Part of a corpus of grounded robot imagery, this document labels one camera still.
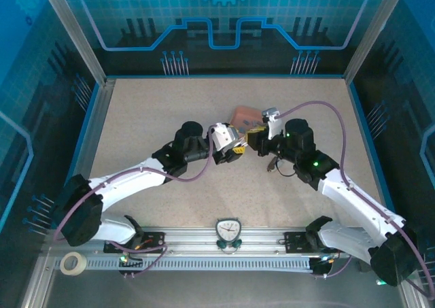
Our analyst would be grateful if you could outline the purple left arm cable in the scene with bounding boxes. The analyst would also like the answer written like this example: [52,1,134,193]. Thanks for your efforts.
[52,124,225,279]

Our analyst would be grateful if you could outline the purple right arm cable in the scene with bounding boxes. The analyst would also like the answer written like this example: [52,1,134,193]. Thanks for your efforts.
[275,100,435,301]

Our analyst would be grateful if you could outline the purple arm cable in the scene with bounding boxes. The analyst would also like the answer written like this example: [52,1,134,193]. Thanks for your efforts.
[52,124,225,279]
[275,100,435,301]

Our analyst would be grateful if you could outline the slotted grey cable duct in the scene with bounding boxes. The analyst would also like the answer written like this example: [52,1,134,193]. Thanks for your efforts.
[54,256,314,273]

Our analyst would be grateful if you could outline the small green alarm clock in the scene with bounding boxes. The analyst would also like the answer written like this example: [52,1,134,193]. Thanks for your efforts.
[215,218,243,254]

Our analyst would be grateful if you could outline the aluminium right frame post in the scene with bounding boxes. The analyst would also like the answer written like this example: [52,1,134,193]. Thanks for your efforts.
[343,0,398,83]

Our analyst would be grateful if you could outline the aluminium mounting rail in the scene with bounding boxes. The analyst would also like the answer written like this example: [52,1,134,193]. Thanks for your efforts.
[42,225,407,256]

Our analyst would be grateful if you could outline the aluminium frame post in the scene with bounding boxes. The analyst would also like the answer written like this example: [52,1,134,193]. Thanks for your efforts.
[343,0,398,83]
[37,0,116,88]

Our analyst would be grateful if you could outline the aluminium side frame rail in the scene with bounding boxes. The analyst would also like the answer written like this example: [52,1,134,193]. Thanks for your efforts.
[56,80,116,230]

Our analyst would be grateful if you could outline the pink plastic tray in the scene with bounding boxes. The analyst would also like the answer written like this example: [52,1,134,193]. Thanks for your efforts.
[232,105,270,137]

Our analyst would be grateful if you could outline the aluminium front frame profile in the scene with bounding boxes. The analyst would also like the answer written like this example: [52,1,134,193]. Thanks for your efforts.
[399,280,430,308]
[20,253,57,308]

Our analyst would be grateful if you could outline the aluminium left frame post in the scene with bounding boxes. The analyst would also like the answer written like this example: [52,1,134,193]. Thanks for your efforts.
[37,0,116,88]

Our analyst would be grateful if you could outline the white tape roll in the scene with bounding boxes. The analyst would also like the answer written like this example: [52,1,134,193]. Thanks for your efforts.
[59,252,86,277]

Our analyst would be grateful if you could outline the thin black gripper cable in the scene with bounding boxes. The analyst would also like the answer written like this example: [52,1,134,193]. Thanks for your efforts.
[271,156,297,178]

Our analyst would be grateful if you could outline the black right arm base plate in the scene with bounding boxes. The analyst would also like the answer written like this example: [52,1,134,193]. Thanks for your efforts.
[283,231,347,254]

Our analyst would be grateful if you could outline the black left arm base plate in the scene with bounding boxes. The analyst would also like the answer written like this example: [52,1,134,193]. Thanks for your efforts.
[103,231,167,254]

